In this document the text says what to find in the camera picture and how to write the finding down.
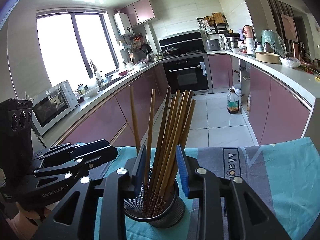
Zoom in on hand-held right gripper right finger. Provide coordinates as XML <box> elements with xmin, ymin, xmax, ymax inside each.
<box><xmin>176</xmin><ymin>143</ymin><xmax>292</xmax><ymax>240</ymax></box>

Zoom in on white plastic bag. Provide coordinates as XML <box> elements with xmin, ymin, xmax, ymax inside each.
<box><xmin>279</xmin><ymin>57</ymin><xmax>301</xmax><ymax>68</ymax></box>

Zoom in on oil bottle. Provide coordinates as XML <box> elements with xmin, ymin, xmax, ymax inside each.
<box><xmin>227</xmin><ymin>88</ymin><xmax>240</xmax><ymax>115</ymax></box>

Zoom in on black wall rack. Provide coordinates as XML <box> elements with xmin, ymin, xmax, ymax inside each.
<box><xmin>197</xmin><ymin>16</ymin><xmax>229</xmax><ymax>34</ymax></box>

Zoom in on pink wall cabinet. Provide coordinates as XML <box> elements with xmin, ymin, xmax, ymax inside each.
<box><xmin>119</xmin><ymin>0</ymin><xmax>156</xmax><ymax>27</ymax></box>

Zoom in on white microwave oven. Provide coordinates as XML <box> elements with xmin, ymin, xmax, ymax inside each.
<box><xmin>32</xmin><ymin>80</ymin><xmax>78</xmax><ymax>136</ymax></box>

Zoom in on striped wall panel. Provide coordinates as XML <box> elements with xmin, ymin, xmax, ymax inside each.
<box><xmin>266</xmin><ymin>0</ymin><xmax>304</xmax><ymax>53</ymax></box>

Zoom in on steel pot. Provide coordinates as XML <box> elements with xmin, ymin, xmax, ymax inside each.
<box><xmin>226</xmin><ymin>36</ymin><xmax>240</xmax><ymax>49</ymax></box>

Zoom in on person's left hand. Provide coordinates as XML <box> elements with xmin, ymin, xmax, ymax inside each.
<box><xmin>10</xmin><ymin>205</ymin><xmax>50</xmax><ymax>233</ymax></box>

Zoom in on silver countertop appliance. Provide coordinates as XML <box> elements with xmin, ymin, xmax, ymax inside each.
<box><xmin>205</xmin><ymin>39</ymin><xmax>221</xmax><ymax>51</ymax></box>

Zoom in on black mesh holder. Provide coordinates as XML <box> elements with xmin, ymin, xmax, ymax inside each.
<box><xmin>124</xmin><ymin>172</ymin><xmax>185</xmax><ymax>228</ymax></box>

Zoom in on framed wall picture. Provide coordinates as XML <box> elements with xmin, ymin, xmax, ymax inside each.
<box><xmin>280</xmin><ymin>14</ymin><xmax>298</xmax><ymax>42</ymax></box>

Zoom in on black range hood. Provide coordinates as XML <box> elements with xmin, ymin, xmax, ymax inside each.
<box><xmin>158</xmin><ymin>29</ymin><xmax>207</xmax><ymax>54</ymax></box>

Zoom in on blue grey printed tablecloth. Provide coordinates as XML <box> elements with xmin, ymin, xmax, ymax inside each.
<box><xmin>94</xmin><ymin>137</ymin><xmax>320</xmax><ymax>240</ymax></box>

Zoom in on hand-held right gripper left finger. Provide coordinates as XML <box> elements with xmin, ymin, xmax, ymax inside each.
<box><xmin>32</xmin><ymin>144</ymin><xmax>148</xmax><ymax>240</ymax></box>

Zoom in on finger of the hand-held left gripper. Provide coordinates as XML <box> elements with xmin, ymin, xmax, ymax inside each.
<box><xmin>33</xmin><ymin>145</ymin><xmax>119</xmax><ymax>181</ymax></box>
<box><xmin>33</xmin><ymin>139</ymin><xmax>112</xmax><ymax>166</ymax></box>

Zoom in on beige round basin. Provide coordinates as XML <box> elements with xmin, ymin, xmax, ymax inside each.
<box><xmin>255</xmin><ymin>52</ymin><xmax>280</xmax><ymax>64</ymax></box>

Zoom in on pink base cabinets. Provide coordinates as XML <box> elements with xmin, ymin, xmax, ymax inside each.
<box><xmin>54</xmin><ymin>62</ymin><xmax>169</xmax><ymax>147</ymax></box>
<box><xmin>207</xmin><ymin>54</ymin><xmax>312</xmax><ymax>145</ymax></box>

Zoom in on bunch of wooden chopsticks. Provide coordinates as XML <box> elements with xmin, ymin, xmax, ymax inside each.
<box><xmin>142</xmin><ymin>86</ymin><xmax>197</xmax><ymax>218</ymax></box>

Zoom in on wok with glass lid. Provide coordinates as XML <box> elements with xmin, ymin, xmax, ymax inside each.
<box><xmin>163</xmin><ymin>45</ymin><xmax>179</xmax><ymax>55</ymax></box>

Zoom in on black built-in oven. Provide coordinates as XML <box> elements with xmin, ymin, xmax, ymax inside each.
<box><xmin>162</xmin><ymin>54</ymin><xmax>213</xmax><ymax>95</ymax></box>

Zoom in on kitchen window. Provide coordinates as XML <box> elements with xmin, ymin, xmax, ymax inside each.
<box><xmin>36</xmin><ymin>9</ymin><xmax>120</xmax><ymax>88</ymax></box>

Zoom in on white water heater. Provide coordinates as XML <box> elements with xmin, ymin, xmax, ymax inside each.
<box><xmin>113</xmin><ymin>12</ymin><xmax>133</xmax><ymax>36</ymax></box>

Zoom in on green mesh food cover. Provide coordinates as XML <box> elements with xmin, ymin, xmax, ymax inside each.
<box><xmin>261</xmin><ymin>29</ymin><xmax>287</xmax><ymax>57</ymax></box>

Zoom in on pink kettle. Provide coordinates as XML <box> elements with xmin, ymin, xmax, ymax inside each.
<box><xmin>243</xmin><ymin>25</ymin><xmax>255</xmax><ymax>39</ymax></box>

